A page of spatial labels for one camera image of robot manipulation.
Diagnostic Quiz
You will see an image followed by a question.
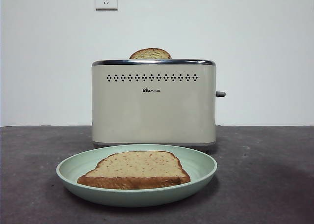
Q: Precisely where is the toasted bread slice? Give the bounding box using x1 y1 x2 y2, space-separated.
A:
77 151 191 191
129 48 172 60

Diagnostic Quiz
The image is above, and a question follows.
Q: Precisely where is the pale green round plate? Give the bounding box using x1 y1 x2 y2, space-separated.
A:
56 144 218 208

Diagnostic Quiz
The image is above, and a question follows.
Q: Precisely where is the cream two-slot toaster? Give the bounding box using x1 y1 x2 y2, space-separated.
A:
91 58 217 153

